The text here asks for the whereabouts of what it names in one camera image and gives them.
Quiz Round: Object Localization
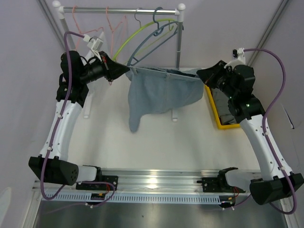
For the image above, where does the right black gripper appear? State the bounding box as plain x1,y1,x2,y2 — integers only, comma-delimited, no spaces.
199,61,238,100

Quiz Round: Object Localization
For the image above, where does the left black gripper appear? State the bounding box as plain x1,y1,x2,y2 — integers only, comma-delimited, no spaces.
78,51,129,84

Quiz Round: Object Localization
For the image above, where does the light blue denim garment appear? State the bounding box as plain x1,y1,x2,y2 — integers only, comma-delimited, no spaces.
125,67,204,133

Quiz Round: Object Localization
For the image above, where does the pink wire hanger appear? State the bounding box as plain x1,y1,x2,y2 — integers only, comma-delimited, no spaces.
72,5,104,35
105,6,128,86

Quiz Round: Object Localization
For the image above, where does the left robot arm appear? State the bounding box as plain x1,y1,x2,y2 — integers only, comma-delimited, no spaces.
28,50,130,190

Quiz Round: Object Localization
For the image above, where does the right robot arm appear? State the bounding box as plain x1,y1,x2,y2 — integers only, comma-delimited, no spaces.
197,61,304,205

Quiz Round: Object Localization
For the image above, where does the lime green hanger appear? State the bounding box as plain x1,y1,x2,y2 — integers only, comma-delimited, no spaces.
112,7,177,61

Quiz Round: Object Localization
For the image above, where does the grey folded garment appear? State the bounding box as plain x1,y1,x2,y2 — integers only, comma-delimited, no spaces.
211,89,237,125

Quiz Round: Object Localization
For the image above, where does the yellow plastic bin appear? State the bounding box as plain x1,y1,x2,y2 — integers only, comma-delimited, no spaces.
205,85,240,130

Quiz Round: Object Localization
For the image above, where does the white clothes rack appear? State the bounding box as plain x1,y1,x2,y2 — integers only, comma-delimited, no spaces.
52,0,186,119

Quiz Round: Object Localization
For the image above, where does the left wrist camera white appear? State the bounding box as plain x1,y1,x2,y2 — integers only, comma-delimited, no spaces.
83,34,105,59

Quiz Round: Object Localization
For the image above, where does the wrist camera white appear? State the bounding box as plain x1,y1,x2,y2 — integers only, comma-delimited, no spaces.
224,48,246,69
83,34,105,59

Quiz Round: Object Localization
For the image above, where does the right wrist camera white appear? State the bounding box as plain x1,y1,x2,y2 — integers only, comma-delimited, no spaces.
224,48,246,69

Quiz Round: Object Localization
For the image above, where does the left black mount plate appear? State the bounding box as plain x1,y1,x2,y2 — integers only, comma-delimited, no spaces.
76,175,119,191

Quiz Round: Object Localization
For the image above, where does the black mount plate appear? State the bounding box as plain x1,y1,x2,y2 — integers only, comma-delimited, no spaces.
76,175,119,191
196,177,246,193

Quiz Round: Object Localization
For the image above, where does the right black mount plate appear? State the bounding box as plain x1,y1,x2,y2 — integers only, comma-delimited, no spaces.
196,177,246,193

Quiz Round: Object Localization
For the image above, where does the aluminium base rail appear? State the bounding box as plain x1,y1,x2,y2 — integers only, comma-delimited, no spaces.
32,167,262,193

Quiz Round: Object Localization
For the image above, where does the perforated cable tray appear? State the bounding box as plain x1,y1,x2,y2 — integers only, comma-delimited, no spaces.
53,192,221,205

